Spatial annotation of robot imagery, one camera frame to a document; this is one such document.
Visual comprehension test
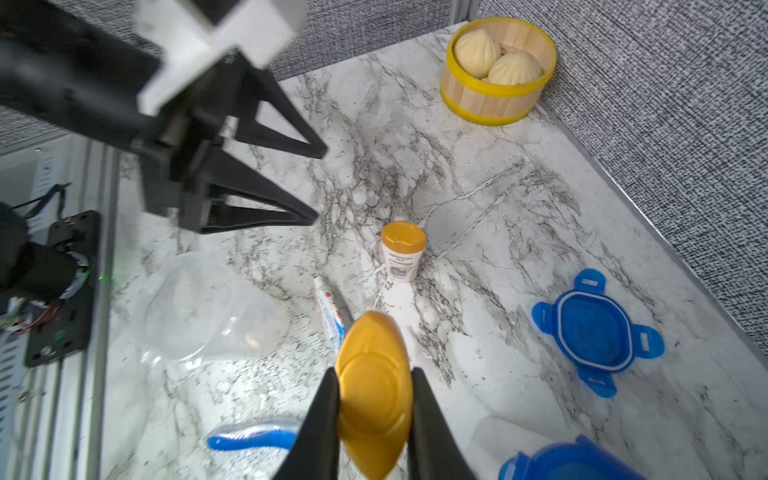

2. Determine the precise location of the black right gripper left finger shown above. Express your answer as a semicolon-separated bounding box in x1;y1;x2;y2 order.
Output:
273;367;340;480

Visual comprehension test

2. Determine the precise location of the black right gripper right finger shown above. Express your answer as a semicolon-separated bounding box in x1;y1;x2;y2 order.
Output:
407;368;475;479

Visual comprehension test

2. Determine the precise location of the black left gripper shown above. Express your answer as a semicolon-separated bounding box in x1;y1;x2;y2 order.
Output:
140;52;328;234

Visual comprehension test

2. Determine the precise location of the blue toothbrush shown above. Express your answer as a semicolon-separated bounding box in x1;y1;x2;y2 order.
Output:
205;418;302;451

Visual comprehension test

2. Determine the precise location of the orange cap bottle two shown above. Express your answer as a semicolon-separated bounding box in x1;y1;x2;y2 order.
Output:
335;311;414;479

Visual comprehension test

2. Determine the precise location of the toothpaste tube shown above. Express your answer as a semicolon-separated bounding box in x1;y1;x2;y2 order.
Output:
314;276;347;354

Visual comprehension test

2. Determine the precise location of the blue lid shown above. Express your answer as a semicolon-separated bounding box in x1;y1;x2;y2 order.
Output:
531;269;665;398
498;435;644;480

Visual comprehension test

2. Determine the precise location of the clear plastic container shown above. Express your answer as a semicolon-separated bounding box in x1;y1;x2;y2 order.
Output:
131;252;290;370

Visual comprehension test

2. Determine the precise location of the blue lid back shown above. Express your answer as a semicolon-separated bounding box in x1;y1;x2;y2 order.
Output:
531;269;665;398

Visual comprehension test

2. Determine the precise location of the orange cap bottle three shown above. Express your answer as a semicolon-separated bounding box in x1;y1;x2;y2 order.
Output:
380;221;427;283

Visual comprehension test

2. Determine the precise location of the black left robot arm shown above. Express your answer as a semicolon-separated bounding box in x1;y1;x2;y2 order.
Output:
1;1;327;234

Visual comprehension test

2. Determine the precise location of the yellow bamboo steamer basket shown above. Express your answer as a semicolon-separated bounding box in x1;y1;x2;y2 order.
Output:
440;17;557;126

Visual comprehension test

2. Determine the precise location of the left cream dumpling bun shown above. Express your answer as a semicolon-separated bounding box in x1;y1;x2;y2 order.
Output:
453;29;502;79

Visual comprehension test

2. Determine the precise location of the cream dumpling bun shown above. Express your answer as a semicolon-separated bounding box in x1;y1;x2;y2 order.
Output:
487;50;542;86
453;29;502;79

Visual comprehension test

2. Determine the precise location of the right cream dumpling bun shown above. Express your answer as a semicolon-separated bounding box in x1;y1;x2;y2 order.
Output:
487;50;542;86

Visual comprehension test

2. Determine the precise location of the aluminium front rail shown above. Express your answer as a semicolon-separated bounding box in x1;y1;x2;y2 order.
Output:
1;135;119;479

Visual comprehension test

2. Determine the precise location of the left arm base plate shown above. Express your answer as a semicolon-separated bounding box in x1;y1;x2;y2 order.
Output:
25;210;101;368

